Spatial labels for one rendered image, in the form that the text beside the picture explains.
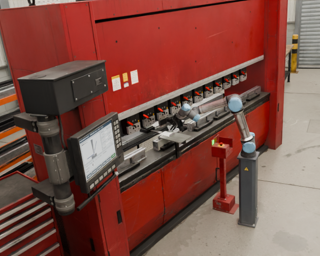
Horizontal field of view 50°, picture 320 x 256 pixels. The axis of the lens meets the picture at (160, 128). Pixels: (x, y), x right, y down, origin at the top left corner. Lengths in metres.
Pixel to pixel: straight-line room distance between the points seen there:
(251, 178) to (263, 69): 2.06
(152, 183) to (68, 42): 1.56
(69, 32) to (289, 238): 2.72
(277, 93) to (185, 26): 2.09
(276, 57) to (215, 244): 2.67
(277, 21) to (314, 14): 5.57
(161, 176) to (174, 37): 1.32
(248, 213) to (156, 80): 1.63
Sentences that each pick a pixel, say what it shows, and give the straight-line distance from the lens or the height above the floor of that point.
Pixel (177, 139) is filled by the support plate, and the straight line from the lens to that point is 3.28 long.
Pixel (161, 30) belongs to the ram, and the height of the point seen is 1.99.
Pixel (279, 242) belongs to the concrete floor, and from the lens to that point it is 3.65.
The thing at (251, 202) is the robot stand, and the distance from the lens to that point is 3.63.
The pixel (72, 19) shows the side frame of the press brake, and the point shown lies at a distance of 2.32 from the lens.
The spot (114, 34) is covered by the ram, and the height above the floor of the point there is 2.03.
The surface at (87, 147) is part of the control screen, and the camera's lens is 2.04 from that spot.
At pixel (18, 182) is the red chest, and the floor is 0.98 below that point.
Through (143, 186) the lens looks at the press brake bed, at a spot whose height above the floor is 0.70.
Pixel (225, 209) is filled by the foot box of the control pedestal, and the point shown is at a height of 0.04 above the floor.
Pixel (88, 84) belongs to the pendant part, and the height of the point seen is 1.85.
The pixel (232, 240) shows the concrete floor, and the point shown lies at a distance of 3.61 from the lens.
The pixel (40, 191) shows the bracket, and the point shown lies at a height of 1.21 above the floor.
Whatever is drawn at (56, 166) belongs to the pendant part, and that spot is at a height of 1.45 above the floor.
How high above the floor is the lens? 2.29
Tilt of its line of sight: 21 degrees down
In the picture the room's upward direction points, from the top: 5 degrees counter-clockwise
